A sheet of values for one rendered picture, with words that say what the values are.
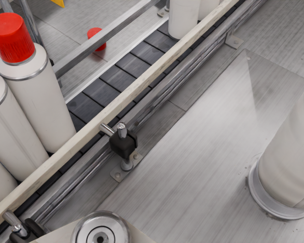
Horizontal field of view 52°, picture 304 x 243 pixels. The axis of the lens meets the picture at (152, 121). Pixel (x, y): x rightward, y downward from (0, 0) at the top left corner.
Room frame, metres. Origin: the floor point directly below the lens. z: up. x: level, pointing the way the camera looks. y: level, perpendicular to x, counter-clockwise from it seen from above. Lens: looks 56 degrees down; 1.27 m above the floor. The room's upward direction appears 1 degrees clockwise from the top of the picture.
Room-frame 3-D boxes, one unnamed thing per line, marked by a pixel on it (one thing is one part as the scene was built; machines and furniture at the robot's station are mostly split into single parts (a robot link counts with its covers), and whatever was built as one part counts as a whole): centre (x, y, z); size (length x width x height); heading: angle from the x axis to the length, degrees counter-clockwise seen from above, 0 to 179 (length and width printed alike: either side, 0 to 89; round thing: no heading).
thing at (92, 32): (0.47, 0.11, 0.85); 0.03 x 0.03 x 0.03
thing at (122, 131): (0.21, 0.04, 0.89); 0.03 x 0.03 x 0.12; 52
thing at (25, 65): (0.22, 0.13, 0.98); 0.05 x 0.05 x 0.20
